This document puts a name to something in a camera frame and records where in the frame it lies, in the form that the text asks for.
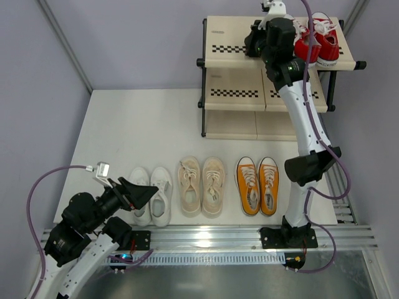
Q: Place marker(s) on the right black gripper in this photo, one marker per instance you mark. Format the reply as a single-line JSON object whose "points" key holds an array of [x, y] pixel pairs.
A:
{"points": [[251, 38]]}

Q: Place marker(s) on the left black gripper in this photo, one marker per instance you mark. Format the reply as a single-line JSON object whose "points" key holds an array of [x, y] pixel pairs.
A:
{"points": [[125, 197]]}

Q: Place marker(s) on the red canvas sneaker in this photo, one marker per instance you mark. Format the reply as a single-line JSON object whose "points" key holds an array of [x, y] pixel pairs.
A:
{"points": [[326, 36], [301, 43]]}

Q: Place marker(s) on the beige lace sneaker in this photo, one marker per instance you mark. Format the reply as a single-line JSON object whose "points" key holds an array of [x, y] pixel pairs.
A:
{"points": [[189, 176], [213, 187]]}

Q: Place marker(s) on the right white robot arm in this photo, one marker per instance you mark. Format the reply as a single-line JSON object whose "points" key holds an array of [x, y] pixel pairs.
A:
{"points": [[273, 43]]}

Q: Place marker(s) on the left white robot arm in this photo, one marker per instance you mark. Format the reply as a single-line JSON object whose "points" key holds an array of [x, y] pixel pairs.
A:
{"points": [[87, 234]]}

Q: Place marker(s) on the beige three-tier shoe shelf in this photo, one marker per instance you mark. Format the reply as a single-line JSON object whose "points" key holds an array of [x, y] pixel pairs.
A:
{"points": [[238, 101]]}

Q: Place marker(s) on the white sneaker right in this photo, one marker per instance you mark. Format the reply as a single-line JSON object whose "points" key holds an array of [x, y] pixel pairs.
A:
{"points": [[160, 203]]}

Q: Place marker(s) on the orange canvas sneaker left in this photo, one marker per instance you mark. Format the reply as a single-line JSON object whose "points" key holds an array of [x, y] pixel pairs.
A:
{"points": [[248, 186]]}

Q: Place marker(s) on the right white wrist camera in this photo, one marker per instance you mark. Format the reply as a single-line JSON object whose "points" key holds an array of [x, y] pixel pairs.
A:
{"points": [[272, 9]]}

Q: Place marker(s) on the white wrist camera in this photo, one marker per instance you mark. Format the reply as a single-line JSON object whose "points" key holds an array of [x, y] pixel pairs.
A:
{"points": [[100, 173], [272, 9]]}

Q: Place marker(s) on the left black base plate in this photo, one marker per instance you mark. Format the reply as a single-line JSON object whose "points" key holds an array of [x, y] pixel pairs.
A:
{"points": [[140, 240]]}

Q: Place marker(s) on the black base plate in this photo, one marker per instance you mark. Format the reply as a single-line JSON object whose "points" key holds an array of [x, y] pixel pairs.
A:
{"points": [[140, 240], [287, 237]]}

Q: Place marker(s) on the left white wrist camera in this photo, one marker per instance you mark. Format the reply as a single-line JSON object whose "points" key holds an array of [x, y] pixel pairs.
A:
{"points": [[100, 173]]}

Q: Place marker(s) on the slotted cable duct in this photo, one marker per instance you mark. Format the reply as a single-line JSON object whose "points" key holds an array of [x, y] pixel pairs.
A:
{"points": [[214, 258]]}

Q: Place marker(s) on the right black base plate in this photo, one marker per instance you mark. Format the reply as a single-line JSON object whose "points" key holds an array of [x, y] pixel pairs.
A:
{"points": [[287, 237]]}

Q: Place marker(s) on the aluminium mounting rail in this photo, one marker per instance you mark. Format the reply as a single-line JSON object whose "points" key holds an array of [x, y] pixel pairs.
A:
{"points": [[182, 238]]}

